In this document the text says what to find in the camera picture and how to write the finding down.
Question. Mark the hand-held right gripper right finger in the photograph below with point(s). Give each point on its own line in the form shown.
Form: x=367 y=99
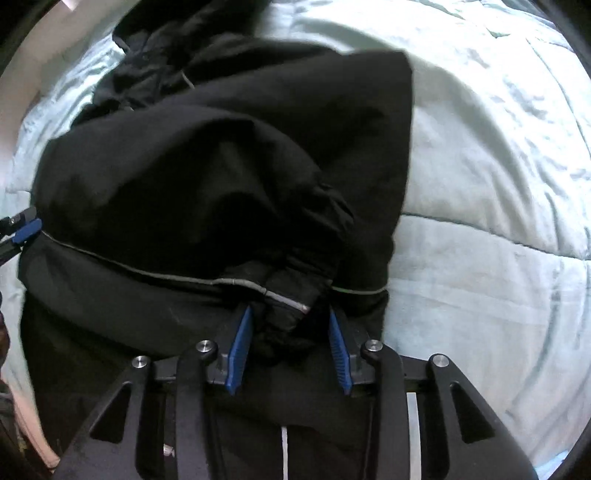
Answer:
x=340 y=353

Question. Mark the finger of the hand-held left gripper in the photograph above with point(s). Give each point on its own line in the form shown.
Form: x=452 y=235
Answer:
x=21 y=217
x=27 y=233

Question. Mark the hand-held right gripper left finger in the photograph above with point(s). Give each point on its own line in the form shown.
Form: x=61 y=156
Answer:
x=240 y=353

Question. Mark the light blue comforter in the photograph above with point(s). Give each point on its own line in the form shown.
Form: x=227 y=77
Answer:
x=485 y=184

